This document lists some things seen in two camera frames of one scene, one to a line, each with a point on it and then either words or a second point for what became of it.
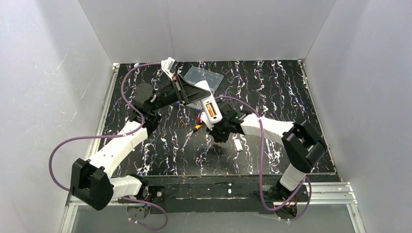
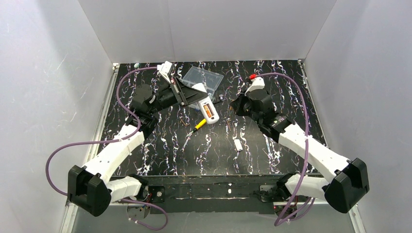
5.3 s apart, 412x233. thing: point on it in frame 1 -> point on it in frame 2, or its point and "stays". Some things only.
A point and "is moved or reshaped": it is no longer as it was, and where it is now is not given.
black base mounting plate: x=229 y=194 stays
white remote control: x=210 y=104 is moved or reshaped
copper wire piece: x=188 y=124 stays
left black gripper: x=181 y=91 stays
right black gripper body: x=222 y=120 -> x=238 y=107
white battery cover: x=238 y=144 stays
